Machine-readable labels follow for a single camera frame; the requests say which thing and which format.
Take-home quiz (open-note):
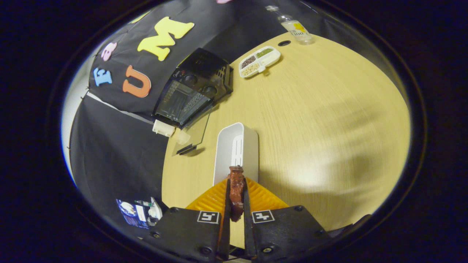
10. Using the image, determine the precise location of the clear bottle with yellow label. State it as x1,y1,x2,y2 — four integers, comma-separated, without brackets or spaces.
265,5,314,45

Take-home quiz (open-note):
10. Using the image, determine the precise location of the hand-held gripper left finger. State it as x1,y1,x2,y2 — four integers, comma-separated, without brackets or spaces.
148,178,231,262

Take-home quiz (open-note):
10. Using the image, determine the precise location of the white bread toaster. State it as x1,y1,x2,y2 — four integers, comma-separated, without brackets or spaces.
152,119,191,145

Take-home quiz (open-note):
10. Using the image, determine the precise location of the white rectangular tray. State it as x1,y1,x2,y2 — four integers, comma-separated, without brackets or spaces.
213,122,259,186

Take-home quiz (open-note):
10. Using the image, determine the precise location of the red meat piece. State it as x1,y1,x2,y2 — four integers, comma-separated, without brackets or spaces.
227,165,246,222

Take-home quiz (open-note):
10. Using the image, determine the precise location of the black toaster oven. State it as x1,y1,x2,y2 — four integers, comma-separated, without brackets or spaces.
152,47,234,156

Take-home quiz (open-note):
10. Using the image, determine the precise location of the blue printed packet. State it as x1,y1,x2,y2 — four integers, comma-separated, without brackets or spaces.
116,197,163,229

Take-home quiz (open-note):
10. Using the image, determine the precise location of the white divided dish with beans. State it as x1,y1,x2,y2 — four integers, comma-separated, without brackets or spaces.
239,46,282,79

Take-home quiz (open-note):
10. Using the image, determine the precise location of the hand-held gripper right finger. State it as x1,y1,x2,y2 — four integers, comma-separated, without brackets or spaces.
243,178,331,262

